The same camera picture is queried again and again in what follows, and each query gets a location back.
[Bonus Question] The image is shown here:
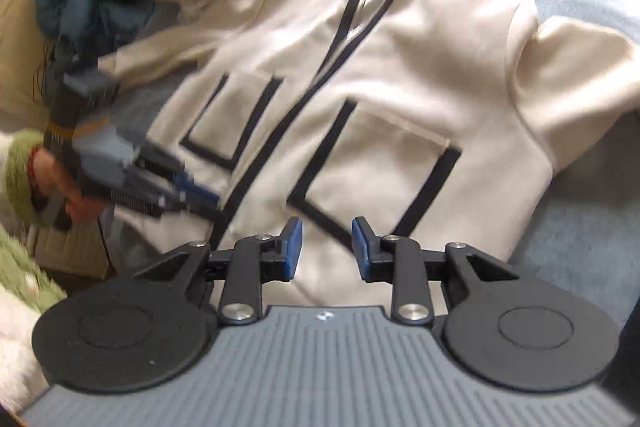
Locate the red bracelet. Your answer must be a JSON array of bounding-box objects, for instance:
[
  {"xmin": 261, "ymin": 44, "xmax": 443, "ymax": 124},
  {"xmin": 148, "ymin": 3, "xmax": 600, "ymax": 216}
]
[{"xmin": 27, "ymin": 146, "xmax": 43, "ymax": 200}]

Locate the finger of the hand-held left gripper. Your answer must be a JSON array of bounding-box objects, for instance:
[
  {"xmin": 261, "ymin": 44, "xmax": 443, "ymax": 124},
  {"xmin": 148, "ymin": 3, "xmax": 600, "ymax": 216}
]
[
  {"xmin": 107, "ymin": 184, "xmax": 193, "ymax": 219},
  {"xmin": 132, "ymin": 146, "xmax": 223, "ymax": 210}
]

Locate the orange cord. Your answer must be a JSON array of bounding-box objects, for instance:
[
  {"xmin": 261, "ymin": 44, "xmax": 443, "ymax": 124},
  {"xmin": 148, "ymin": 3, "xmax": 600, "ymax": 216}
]
[{"xmin": 45, "ymin": 117, "xmax": 110, "ymax": 136}]

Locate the cream zip jacket black trim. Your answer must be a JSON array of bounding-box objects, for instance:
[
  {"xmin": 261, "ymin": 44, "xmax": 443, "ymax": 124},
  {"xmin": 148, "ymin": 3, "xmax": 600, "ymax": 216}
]
[{"xmin": 97, "ymin": 0, "xmax": 640, "ymax": 313}]

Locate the green white fuzzy robe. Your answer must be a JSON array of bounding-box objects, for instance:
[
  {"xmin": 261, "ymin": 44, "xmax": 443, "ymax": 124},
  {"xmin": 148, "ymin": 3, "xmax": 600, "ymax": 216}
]
[{"xmin": 0, "ymin": 224, "xmax": 68, "ymax": 414}]

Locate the cardboard box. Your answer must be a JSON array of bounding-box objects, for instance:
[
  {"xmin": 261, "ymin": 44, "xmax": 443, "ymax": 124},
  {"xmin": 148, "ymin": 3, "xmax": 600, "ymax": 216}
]
[{"xmin": 32, "ymin": 227, "xmax": 118, "ymax": 280}]

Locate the person's left hand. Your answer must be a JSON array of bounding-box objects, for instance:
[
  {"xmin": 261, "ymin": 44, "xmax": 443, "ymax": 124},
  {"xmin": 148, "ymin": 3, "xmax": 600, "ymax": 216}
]
[{"xmin": 30, "ymin": 147, "xmax": 104, "ymax": 224}]

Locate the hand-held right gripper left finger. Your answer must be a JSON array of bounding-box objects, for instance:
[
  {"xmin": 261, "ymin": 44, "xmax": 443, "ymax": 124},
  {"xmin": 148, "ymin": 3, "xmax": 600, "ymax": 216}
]
[{"xmin": 135, "ymin": 217, "xmax": 304, "ymax": 327}]

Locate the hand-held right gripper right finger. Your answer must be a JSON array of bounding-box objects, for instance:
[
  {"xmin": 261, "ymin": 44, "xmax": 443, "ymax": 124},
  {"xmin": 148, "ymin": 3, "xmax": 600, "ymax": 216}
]
[{"xmin": 351, "ymin": 216, "xmax": 521, "ymax": 327}]

